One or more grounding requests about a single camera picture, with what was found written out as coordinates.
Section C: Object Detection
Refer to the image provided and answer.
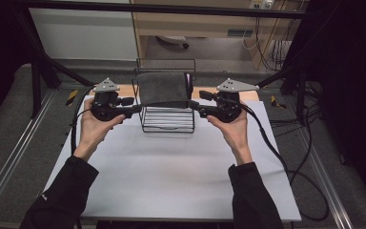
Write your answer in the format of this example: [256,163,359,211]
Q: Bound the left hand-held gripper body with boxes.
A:
[90,77,124,123]

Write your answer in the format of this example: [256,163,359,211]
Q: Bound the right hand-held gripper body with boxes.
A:
[212,77,260,124]

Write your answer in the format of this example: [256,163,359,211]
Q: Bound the black wire rack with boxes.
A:
[131,57,197,135]

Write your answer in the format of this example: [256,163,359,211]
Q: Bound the dark grey fabric pouch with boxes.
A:
[135,72,193,109]

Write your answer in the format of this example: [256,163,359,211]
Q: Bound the person's right hand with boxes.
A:
[206,100,254,167]

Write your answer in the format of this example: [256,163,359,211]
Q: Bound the person's left hand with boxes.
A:
[72,97,127,162]

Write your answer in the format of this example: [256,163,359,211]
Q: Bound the yellow black tape strip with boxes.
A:
[270,94,288,110]
[65,89,79,107]

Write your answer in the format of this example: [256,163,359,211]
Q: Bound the white board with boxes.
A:
[42,94,302,223]

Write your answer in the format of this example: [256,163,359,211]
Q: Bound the office chair base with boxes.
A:
[155,34,191,50]

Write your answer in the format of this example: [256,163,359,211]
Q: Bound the light wooden desk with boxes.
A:
[130,0,308,71]

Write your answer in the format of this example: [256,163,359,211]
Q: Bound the white cabinet panel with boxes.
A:
[29,7,139,62]

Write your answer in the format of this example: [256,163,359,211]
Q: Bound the white power strip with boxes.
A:
[249,0,275,10]

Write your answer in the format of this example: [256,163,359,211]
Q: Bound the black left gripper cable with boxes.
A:
[70,85,97,156]

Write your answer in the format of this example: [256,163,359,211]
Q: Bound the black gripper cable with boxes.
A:
[240,104,330,222]
[70,85,97,156]

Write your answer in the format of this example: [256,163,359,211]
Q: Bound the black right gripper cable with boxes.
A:
[240,104,330,222]

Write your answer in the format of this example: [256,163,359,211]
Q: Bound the hanging desk cables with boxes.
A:
[241,12,301,73]

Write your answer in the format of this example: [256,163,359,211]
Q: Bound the bundle of black floor cables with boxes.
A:
[268,79,325,138]

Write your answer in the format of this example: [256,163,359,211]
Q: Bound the black metal frame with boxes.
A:
[10,0,314,119]

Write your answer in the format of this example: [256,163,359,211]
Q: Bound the aluminium rail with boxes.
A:
[297,125,355,229]
[0,91,55,220]

